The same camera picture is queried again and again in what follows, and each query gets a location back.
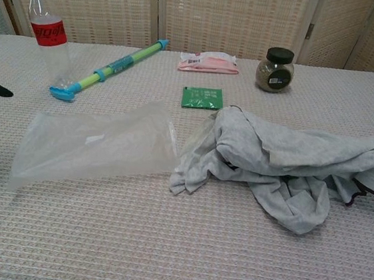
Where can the clear plastic zip bag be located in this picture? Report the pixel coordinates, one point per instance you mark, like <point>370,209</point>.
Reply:
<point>99,144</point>

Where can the pink wet wipes packet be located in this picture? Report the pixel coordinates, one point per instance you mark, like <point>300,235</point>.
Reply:
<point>208,63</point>

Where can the glass jar with black lid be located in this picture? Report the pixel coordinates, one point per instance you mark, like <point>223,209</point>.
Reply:
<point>275,74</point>

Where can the green foil sachet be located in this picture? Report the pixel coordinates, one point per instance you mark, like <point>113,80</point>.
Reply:
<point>199,98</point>

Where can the clear bottle with red label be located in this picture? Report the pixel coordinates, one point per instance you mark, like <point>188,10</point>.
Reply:
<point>49,33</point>

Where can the woven white tablecloth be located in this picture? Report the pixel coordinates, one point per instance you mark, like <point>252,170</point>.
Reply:
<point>174,262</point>

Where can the grey garment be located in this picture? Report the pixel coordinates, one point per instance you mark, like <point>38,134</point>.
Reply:
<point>289,150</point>

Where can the beige woven folding screen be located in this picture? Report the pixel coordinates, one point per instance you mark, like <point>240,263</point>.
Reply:
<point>226,17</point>

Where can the blue green toy water pump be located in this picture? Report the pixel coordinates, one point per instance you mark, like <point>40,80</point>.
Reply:
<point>121,62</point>

